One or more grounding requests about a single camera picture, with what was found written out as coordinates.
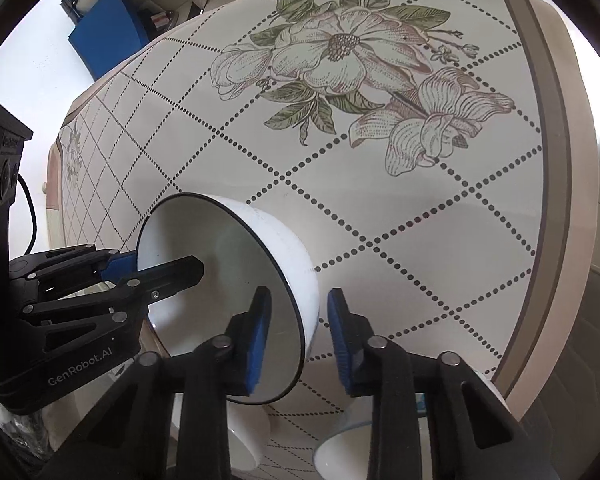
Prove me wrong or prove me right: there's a plain white small bowl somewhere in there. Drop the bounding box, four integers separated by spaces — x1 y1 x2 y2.
226 402 271 472

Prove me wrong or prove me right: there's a black rimmed white bowl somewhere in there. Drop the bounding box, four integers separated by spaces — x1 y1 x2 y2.
136 193 320 405

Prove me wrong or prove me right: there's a polka dot white bowl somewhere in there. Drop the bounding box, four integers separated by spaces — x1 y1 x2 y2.
313 422 372 480

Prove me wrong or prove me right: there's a grey cushioned chair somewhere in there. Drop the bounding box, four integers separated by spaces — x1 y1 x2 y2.
521 268 600 479

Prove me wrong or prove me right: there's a blue folded mat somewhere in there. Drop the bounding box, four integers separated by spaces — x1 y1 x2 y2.
68 0 150 80

